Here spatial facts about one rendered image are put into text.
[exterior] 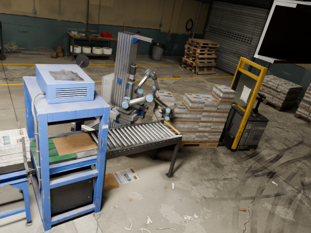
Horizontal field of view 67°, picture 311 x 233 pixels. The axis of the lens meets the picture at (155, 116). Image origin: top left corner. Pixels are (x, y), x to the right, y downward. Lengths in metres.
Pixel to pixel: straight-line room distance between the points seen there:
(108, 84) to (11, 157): 2.07
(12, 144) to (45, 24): 7.41
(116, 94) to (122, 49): 0.80
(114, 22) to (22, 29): 3.40
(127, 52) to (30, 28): 6.20
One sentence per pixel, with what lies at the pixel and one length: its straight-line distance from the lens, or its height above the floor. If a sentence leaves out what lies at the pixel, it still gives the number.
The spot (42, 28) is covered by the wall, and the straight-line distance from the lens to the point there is 9.81.
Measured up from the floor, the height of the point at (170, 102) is 1.01.
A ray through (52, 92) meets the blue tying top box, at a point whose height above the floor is 1.67.
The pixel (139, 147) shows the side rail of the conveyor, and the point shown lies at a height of 0.77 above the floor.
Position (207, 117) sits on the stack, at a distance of 4.70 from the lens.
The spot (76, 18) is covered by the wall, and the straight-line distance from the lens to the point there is 10.02.
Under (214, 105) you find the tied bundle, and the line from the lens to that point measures 4.63.
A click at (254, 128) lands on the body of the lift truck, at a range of 5.27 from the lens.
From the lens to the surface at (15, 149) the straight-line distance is 2.82.
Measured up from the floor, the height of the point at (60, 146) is 0.80.
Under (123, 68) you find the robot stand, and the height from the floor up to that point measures 1.47.
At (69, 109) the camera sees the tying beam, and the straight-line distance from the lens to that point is 2.33.
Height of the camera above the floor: 2.61
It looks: 26 degrees down
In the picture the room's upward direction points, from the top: 11 degrees clockwise
